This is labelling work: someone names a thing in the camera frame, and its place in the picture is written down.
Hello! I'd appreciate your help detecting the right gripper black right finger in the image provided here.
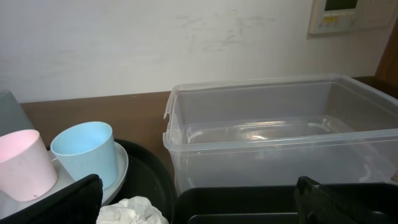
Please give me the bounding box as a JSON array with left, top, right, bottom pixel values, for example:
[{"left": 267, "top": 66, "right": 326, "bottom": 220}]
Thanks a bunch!
[{"left": 294, "top": 176, "right": 397, "bottom": 224}]

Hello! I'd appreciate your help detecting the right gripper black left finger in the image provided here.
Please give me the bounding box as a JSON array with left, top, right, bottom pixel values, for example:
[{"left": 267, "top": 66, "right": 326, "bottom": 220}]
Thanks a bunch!
[{"left": 1, "top": 174, "right": 103, "bottom": 224}]

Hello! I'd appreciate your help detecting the light blue plastic cup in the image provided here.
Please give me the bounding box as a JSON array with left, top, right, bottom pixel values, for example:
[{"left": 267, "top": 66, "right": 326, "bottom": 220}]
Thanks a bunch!
[{"left": 50, "top": 121, "right": 118, "bottom": 189}]

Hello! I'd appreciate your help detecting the white paper napkin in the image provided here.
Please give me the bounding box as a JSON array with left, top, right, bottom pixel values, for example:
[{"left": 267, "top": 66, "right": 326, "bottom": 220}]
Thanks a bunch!
[{"left": 96, "top": 196, "right": 169, "bottom": 224}]

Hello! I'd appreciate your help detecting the pink plastic cup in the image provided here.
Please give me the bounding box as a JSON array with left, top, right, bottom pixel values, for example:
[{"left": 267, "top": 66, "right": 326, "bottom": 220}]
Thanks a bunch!
[{"left": 1, "top": 129, "right": 58, "bottom": 202}]

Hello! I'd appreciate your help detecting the black rectangular tray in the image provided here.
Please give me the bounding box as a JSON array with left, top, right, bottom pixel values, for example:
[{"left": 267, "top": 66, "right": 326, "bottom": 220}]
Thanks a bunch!
[{"left": 172, "top": 183, "right": 397, "bottom": 223}]

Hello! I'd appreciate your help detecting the round black tray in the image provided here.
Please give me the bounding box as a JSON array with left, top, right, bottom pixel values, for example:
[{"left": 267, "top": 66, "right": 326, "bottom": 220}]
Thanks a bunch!
[{"left": 111, "top": 139, "right": 177, "bottom": 221}]

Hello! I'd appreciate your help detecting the clear plastic bin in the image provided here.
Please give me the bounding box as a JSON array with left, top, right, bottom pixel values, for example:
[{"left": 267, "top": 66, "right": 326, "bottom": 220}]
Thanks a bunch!
[{"left": 163, "top": 74, "right": 397, "bottom": 192}]

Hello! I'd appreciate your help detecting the beige wall control panel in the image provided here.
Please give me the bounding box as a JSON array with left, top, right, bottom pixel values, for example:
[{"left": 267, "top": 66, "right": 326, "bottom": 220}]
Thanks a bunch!
[{"left": 308, "top": 0, "right": 397, "bottom": 35}]

